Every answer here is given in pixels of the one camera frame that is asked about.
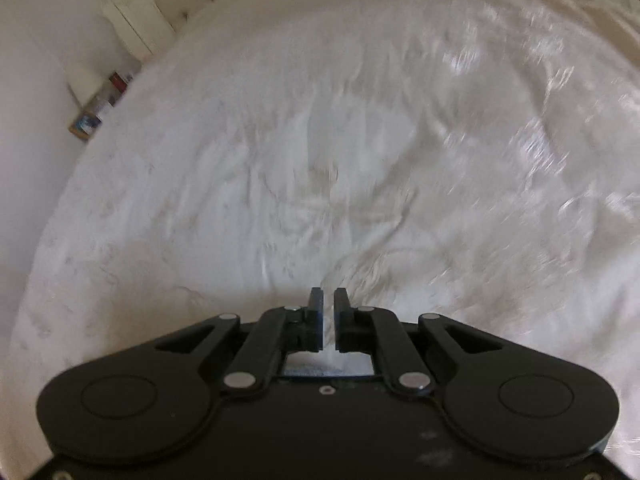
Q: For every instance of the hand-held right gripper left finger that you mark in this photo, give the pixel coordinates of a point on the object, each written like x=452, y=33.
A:
x=315, y=312

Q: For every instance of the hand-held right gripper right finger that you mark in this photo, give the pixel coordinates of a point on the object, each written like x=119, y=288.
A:
x=342, y=312

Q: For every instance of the white tufted headboard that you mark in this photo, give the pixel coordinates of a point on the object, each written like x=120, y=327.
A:
x=145, y=15

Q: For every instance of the white floral bedspread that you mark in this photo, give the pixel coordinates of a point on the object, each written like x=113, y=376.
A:
x=320, y=160

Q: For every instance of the small silver picture frame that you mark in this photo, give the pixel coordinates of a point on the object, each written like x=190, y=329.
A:
x=105, y=102

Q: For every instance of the wooden picture frame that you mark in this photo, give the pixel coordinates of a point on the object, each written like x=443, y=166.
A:
x=85, y=125

